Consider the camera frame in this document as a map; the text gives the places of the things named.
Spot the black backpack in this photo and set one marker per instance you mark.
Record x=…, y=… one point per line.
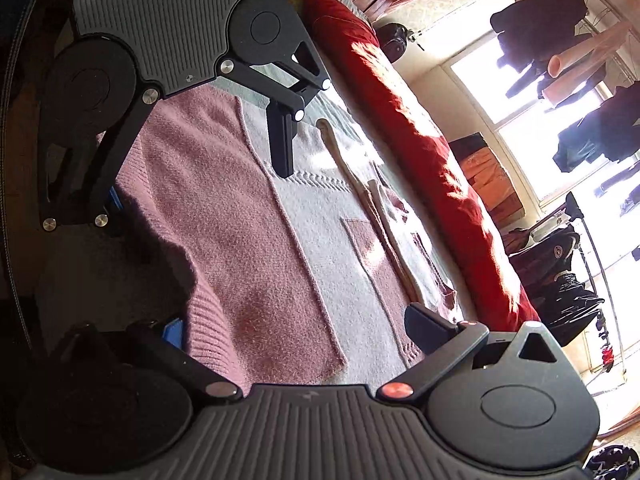
x=392, y=42

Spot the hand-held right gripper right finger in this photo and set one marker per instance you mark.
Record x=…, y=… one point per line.
x=427, y=327

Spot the pink and white knit sweater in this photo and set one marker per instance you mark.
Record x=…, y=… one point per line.
x=225, y=200

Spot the dark hanging clothes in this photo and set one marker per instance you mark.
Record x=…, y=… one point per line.
x=540, y=15

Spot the black hanging jacket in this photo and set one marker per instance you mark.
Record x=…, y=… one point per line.
x=570, y=305

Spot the black jacket with badge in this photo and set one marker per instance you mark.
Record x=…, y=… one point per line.
x=545, y=260

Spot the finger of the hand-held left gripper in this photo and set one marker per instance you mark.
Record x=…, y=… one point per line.
x=282, y=145
x=115, y=205

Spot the metal clothes rack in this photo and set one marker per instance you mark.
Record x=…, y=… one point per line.
x=573, y=205

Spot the navy star-printed cloth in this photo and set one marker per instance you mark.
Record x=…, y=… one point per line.
x=612, y=465

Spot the red duvet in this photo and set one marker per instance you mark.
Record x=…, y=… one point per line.
x=425, y=135

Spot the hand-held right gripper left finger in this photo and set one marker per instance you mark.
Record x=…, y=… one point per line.
x=175, y=334

